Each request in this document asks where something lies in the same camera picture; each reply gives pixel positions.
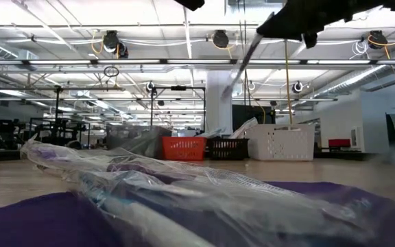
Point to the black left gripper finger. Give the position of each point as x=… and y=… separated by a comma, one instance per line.
x=192, y=4

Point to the blue toothbrush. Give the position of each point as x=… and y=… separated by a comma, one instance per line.
x=214, y=133
x=156, y=223

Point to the black cabinet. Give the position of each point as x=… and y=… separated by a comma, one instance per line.
x=252, y=116

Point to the white perforated basket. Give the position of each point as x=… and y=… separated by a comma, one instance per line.
x=279, y=142

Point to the orange plastic basket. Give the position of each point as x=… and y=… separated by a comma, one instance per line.
x=183, y=147

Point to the silver air duct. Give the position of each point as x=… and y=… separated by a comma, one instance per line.
x=372, y=73

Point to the red box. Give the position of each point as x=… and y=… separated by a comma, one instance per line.
x=339, y=143

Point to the black workstation rig frame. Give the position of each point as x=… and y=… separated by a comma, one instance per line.
x=58, y=103
x=178, y=88

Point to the grey plastic bin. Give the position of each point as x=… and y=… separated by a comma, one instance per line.
x=132, y=137

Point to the white building pillar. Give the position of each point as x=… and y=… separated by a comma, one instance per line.
x=218, y=113

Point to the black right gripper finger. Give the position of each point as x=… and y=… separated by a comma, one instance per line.
x=286, y=23
x=283, y=34

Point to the black plastic basket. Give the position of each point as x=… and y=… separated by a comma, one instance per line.
x=228, y=149

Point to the dark blue mat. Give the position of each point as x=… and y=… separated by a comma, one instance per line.
x=29, y=223

